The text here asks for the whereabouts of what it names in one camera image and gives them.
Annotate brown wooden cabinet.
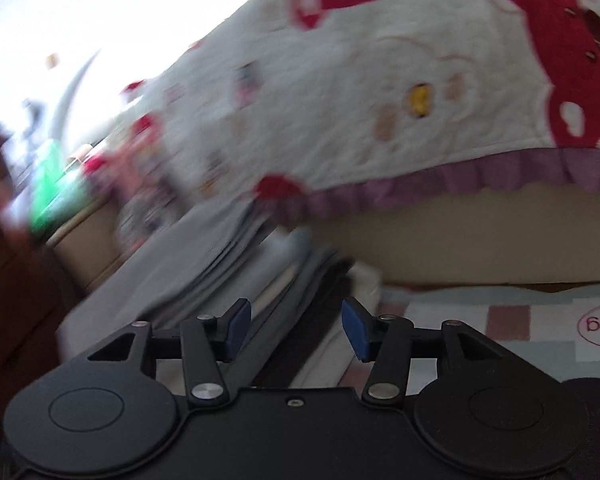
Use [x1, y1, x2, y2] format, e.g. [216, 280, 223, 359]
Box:
[0, 125, 81, 411]

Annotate checked bed sheet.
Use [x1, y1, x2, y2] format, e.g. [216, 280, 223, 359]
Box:
[290, 280, 600, 396]

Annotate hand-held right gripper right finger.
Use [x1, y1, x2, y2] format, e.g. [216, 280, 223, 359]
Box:
[341, 296, 481, 403]

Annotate white quilt with red bears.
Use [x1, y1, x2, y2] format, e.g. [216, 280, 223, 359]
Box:
[115, 0, 600, 221]

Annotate green object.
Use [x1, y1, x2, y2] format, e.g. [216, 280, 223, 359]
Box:
[27, 142, 88, 236]

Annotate beige mattress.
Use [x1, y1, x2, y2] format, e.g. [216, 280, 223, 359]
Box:
[300, 180, 600, 286]

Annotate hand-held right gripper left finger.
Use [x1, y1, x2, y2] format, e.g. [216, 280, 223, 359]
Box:
[87, 298, 253, 408]

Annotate pile of clothes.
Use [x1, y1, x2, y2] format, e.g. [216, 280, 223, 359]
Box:
[55, 200, 381, 391]

